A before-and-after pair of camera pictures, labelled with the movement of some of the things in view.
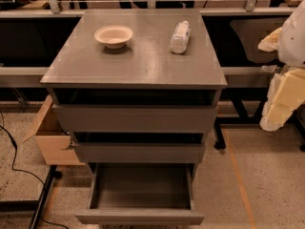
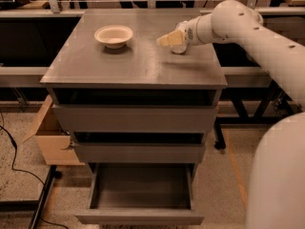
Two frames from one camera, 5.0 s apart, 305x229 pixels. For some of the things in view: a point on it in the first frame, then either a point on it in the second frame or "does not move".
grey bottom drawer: x=142 y=194 does not move
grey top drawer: x=138 y=118 does not move
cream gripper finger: x=271 y=42 → x=173 y=38
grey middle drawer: x=139 y=147 does not move
